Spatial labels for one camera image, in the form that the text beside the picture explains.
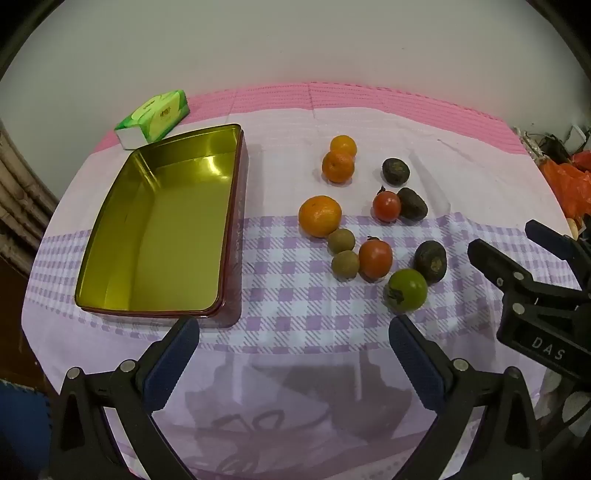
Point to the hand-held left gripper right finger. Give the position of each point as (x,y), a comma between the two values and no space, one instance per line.
(418,364)

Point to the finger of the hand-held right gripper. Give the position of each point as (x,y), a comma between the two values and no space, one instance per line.
(561,244)
(496,263)

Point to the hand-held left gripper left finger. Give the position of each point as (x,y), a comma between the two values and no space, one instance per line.
(171,364)

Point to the green tomato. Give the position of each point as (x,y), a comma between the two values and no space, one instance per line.
(406,288)

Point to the dark avocado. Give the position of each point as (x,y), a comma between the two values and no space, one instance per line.
(395,170)
(412,204)

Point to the red tomato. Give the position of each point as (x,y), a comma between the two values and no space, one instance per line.
(387,206)
(375,258)

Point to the small brown longan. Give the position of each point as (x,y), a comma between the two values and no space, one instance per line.
(345,264)
(341,241)

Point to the gold metal tin box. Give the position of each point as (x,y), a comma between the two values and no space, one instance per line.
(157,240)

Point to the large orange mandarin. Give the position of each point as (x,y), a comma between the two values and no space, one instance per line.
(320,216)

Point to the small orange mandarin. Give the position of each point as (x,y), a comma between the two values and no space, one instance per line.
(344,144)
(338,167)

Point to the orange plastic bag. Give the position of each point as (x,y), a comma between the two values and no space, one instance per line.
(572,184)

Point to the pink and purple checked tablecloth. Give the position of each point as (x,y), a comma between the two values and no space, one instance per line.
(286,314)

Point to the blue foam floor mat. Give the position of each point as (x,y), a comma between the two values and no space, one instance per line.
(18,424)

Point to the beige patterned curtain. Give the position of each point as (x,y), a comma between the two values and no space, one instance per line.
(18,207)

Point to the green tissue pack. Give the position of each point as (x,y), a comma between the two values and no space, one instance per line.
(157,115)

